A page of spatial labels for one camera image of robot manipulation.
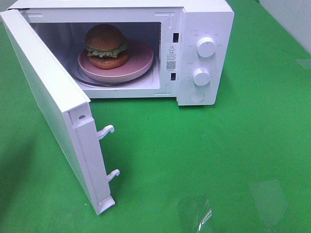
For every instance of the white microwave oven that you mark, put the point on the white microwave oven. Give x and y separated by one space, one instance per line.
176 48

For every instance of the pink round plate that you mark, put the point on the pink round plate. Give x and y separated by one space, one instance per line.
140 59

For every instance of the burger with lettuce and cheese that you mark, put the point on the burger with lettuce and cheese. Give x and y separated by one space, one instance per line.
106 46

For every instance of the lower white microwave knob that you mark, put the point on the lower white microwave knob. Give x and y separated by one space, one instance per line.
201 77

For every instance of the white microwave knob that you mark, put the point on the white microwave knob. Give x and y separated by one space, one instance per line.
206 47
201 77

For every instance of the round white door button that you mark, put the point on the round white door button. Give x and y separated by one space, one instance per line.
197 96

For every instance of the upper white microwave knob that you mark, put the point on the upper white microwave knob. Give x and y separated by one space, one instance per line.
206 47

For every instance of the clear tape patch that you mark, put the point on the clear tape patch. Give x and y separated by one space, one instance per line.
196 214

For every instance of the white microwave door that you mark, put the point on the white microwave door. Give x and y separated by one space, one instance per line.
65 108

